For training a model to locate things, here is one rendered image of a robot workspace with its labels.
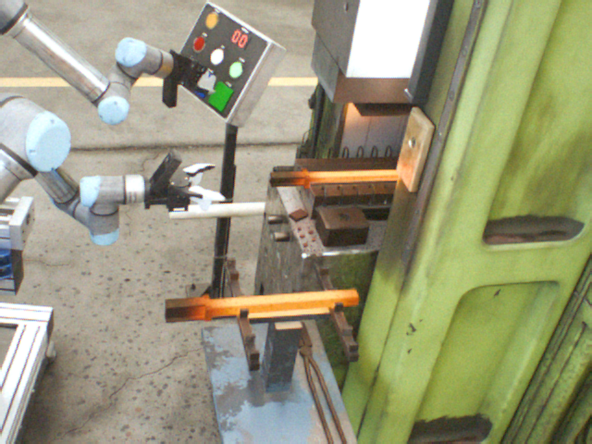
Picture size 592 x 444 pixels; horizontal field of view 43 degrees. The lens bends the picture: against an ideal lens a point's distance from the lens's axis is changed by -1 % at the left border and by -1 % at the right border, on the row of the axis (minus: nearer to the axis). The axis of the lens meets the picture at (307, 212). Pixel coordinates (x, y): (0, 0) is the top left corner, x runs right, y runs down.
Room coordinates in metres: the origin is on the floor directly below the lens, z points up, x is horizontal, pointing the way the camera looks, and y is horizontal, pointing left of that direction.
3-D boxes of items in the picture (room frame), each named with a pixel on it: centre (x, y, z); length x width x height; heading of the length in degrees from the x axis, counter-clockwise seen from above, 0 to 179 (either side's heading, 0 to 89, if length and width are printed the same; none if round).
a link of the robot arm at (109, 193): (1.51, 0.52, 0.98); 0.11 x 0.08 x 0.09; 112
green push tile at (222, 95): (2.06, 0.32, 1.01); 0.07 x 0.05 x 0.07; 47
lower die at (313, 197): (1.80, -0.17, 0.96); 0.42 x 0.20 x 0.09; 112
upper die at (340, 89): (1.80, -0.17, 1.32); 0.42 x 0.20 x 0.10; 112
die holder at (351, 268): (1.76, -0.20, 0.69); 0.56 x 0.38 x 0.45; 112
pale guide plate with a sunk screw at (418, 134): (1.48, -0.21, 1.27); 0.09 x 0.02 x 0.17; 22
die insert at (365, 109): (1.80, -0.22, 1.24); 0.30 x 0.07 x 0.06; 112
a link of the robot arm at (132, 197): (1.53, 0.44, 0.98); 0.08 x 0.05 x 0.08; 22
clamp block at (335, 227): (1.58, -0.10, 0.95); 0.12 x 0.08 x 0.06; 112
